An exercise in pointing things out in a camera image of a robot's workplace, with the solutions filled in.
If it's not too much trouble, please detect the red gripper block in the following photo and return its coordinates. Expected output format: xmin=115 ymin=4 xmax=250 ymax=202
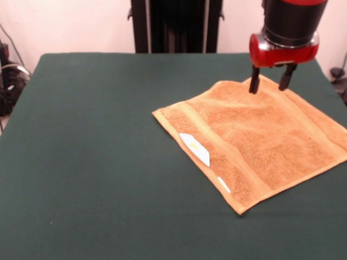
xmin=248 ymin=31 xmax=320 ymax=95

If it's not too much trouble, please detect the orange terry towel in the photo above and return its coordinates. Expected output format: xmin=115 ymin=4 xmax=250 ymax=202
xmin=151 ymin=74 xmax=347 ymax=216

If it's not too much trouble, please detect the dark green table cloth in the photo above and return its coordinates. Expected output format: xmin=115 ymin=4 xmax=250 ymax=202
xmin=0 ymin=53 xmax=347 ymax=260

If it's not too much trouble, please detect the black device with cable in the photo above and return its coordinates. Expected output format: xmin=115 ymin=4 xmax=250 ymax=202
xmin=329 ymin=67 xmax=347 ymax=106

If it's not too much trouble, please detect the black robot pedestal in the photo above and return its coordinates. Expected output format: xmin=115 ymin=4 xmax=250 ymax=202
xmin=126 ymin=0 xmax=226 ymax=54

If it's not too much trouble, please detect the black cable bundle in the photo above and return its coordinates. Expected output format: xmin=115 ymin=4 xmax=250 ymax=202
xmin=0 ymin=23 xmax=32 ymax=117

